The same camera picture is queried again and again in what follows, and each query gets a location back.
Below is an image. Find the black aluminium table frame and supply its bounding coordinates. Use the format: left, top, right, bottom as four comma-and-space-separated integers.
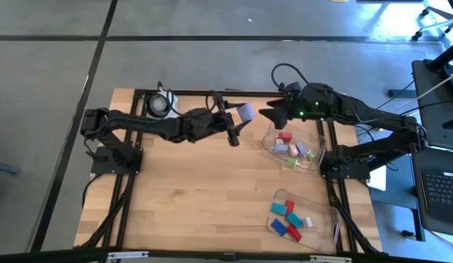
80, 82, 381, 256

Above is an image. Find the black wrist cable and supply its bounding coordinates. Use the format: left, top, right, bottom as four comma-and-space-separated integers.
205, 89, 228, 115
271, 63, 311, 91

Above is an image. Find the laptop computer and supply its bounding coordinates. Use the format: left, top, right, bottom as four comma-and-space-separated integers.
411, 145, 453, 238

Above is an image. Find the black office desk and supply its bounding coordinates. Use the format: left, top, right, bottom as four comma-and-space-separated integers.
411, 58, 453, 147

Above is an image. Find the blue digital timer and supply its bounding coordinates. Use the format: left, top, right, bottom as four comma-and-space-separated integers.
270, 218, 288, 237

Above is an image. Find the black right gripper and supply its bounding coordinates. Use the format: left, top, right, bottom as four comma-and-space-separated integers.
258, 83, 338, 128

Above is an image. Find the black crossbeam with silver brackets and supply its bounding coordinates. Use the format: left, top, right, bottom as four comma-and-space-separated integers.
0, 247, 453, 263

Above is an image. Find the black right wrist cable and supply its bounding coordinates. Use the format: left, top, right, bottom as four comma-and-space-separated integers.
271, 63, 311, 91

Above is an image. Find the teal digital timer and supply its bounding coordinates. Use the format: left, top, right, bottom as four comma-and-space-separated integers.
270, 202, 288, 216
286, 213, 303, 229

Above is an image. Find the clear plastic bin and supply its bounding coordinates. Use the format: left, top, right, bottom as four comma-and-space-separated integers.
261, 120, 327, 175
266, 188, 340, 255

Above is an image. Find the black keyboard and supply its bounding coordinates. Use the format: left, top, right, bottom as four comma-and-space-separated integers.
419, 169, 453, 217

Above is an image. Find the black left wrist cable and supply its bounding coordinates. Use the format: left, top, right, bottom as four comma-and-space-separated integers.
205, 89, 228, 115

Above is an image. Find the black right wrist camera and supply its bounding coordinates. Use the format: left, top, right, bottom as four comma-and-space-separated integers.
279, 80, 302, 96

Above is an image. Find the office chair with silver base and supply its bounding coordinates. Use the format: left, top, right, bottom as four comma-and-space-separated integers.
411, 0, 453, 42

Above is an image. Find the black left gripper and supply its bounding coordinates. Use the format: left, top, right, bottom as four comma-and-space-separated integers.
204, 98, 255, 148

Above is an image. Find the white paper sheet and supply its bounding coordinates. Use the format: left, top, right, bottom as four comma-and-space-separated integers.
368, 164, 387, 192

